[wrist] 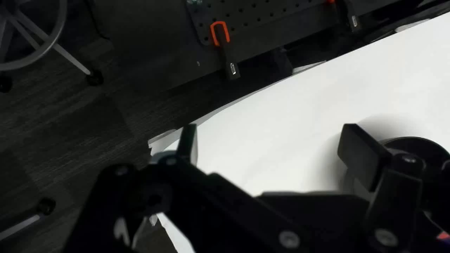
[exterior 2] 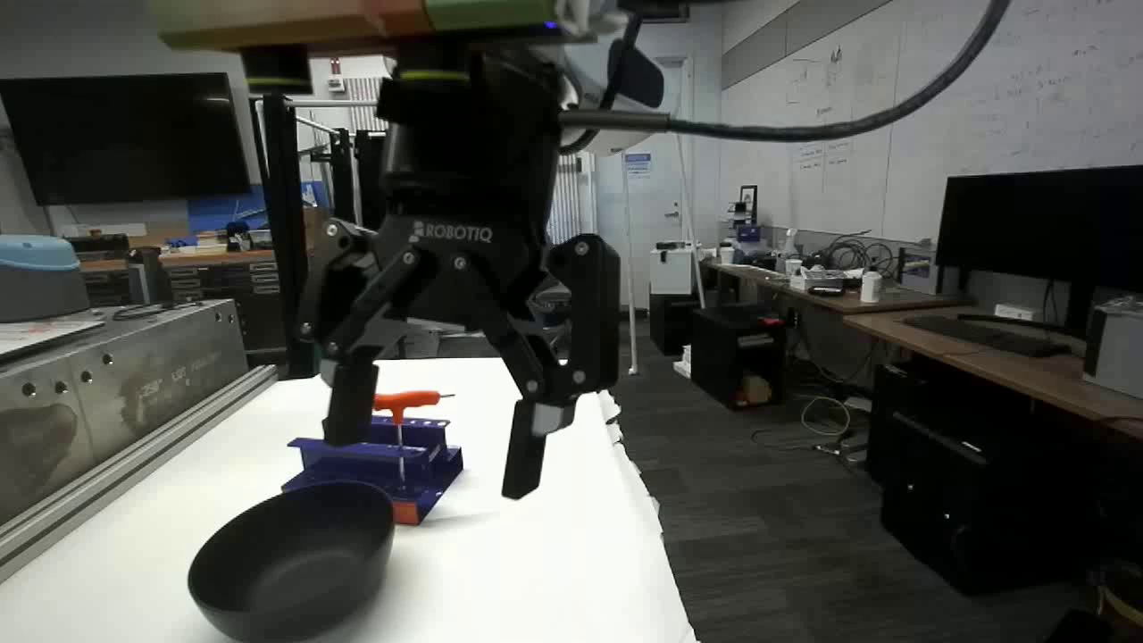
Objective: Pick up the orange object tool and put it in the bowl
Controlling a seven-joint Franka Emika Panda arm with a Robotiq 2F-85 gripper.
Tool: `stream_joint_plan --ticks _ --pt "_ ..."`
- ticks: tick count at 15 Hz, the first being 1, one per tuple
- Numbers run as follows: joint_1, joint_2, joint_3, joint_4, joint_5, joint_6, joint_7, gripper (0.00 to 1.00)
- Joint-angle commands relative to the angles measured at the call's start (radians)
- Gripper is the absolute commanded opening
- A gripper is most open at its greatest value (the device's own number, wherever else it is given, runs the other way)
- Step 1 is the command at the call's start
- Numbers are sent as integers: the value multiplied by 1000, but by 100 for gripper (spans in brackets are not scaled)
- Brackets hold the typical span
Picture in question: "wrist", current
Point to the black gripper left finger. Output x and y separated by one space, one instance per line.
189 141

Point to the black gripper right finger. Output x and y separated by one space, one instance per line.
363 152

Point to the white table surface board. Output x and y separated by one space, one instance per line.
300 117

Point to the orange and black clamp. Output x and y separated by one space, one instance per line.
227 51
352 16

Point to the black perforated panel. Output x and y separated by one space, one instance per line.
262 19

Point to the chair leg with caster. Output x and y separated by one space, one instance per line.
44 207

